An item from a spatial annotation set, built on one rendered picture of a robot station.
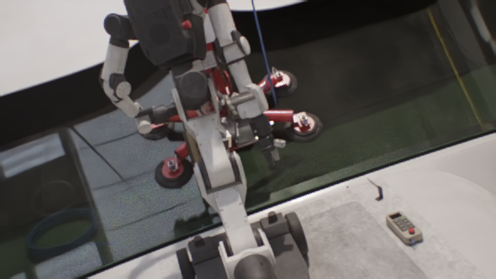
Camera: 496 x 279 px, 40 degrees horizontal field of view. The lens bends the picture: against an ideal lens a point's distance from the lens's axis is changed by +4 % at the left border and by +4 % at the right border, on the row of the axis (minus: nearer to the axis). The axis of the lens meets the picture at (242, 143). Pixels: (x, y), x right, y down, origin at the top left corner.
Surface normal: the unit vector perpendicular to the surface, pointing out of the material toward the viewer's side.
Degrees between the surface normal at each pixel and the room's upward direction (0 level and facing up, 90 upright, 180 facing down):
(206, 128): 47
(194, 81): 59
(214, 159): 33
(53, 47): 21
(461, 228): 8
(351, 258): 0
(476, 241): 8
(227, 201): 43
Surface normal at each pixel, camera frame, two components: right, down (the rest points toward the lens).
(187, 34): 0.90, -0.31
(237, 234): -0.09, -0.55
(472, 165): 0.14, -0.28
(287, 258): -0.23, -0.86
